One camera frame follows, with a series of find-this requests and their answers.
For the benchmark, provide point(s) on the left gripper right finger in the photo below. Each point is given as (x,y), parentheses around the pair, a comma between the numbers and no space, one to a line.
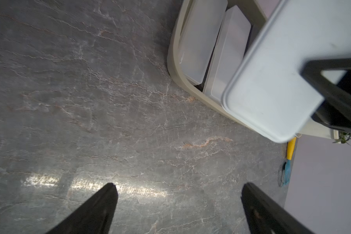
(265,216)

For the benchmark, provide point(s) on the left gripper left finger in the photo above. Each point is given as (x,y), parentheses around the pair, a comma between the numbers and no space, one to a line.
(92,217)

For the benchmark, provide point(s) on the potted green plant white pot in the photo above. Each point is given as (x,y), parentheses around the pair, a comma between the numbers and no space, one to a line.
(343,138)

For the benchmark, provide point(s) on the grey-green plastic storage box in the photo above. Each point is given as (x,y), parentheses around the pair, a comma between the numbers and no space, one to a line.
(253,11)

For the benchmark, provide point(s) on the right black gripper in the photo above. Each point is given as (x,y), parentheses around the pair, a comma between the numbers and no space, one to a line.
(335,110)

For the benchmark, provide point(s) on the yellow blue garden fork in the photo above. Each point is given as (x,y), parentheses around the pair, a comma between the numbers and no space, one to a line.
(286,169)

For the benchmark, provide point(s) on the pale white pencil case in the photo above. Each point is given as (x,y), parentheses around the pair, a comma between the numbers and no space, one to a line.
(267,93)

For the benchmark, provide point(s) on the frosted white pencil case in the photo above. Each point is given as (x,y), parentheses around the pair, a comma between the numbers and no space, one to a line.
(228,53)
(198,38)

